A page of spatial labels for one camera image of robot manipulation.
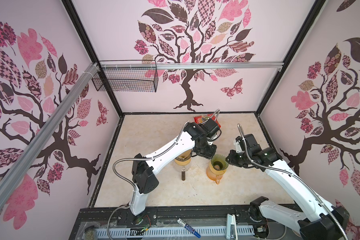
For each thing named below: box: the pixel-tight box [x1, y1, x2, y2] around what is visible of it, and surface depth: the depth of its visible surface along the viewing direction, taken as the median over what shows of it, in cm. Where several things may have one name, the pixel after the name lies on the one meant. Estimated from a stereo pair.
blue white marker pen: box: [177, 217, 201, 239], surface depth 71 cm
